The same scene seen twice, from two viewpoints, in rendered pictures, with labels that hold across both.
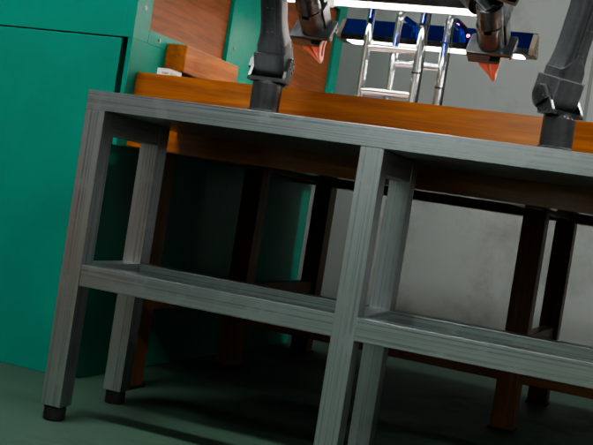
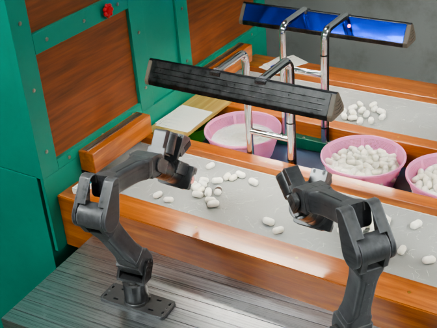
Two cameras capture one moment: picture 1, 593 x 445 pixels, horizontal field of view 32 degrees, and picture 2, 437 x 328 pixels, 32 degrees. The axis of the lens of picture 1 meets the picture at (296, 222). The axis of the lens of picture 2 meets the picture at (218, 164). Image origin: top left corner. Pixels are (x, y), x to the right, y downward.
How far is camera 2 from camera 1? 167 cm
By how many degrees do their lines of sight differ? 31
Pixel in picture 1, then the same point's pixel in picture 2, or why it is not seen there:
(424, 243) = (376, 68)
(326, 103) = (195, 246)
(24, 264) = not seen: hidden behind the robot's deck
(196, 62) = (105, 155)
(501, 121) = (328, 286)
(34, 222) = (26, 287)
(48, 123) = (10, 226)
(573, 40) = (353, 306)
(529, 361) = not seen: outside the picture
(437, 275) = not seen: hidden behind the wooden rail
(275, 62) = (134, 271)
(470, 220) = (412, 49)
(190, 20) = (95, 110)
